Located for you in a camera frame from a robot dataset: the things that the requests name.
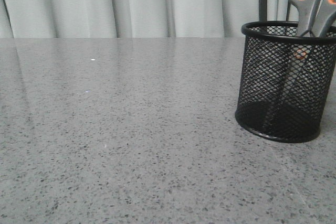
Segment grey and orange scissors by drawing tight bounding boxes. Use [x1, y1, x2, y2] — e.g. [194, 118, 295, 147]
[262, 0, 336, 130]

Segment black mesh pen cup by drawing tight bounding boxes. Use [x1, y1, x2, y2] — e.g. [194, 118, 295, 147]
[235, 21, 335, 143]

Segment light grey curtain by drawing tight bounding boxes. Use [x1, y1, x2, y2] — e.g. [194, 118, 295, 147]
[1, 0, 298, 38]

